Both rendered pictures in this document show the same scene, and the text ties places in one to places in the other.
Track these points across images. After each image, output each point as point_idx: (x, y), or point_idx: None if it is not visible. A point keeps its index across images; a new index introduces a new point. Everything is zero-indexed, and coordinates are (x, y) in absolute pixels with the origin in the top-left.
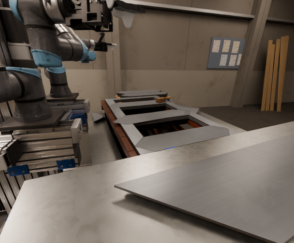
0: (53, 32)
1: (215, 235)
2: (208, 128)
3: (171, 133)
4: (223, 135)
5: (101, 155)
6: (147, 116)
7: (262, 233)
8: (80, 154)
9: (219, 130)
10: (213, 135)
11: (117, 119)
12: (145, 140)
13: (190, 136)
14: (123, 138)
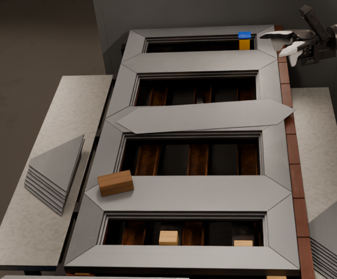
0: None
1: None
2: (149, 67)
3: (216, 68)
4: (150, 53)
5: (318, 115)
6: (219, 114)
7: None
8: None
9: (140, 61)
10: (161, 56)
11: (284, 115)
12: (259, 63)
13: (193, 60)
14: (285, 81)
